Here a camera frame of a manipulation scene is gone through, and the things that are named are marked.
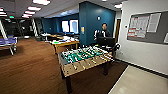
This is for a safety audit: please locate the green foosball table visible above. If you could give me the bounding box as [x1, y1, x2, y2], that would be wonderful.
[56, 45, 116, 94]

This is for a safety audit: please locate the bright window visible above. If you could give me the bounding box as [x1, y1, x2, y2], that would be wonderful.
[69, 19, 80, 34]
[61, 20, 70, 34]

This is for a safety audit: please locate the person in dark jacket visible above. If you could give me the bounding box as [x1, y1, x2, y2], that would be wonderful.
[93, 22, 113, 46]

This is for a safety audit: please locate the brown wooden door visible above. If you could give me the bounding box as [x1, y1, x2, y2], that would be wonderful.
[113, 18, 122, 45]

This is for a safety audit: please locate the dark grey notice board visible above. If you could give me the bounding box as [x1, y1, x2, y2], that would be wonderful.
[126, 10, 168, 46]

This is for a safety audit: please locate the blue ping pong table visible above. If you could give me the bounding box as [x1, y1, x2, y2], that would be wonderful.
[0, 36, 20, 57]

